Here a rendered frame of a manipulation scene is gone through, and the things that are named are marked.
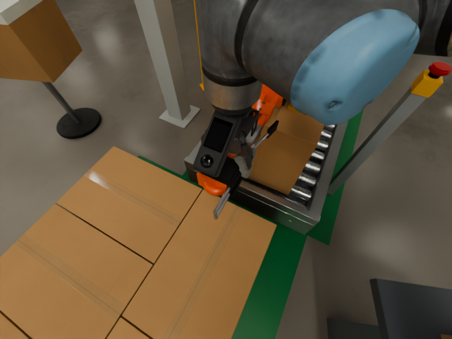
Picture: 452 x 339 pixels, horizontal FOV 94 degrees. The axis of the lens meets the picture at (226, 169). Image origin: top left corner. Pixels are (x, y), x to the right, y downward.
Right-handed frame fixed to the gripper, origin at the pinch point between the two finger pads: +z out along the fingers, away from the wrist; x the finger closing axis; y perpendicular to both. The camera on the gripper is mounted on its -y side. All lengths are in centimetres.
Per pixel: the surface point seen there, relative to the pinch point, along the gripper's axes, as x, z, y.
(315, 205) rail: -31, 49, 29
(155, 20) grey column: 97, 21, 89
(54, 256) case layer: 60, 54, -43
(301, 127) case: -11.5, 13.3, 35.5
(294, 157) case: -13.7, 23.9, 30.4
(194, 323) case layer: -5, 54, -35
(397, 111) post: -47, 25, 78
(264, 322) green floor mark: -37, 108, -21
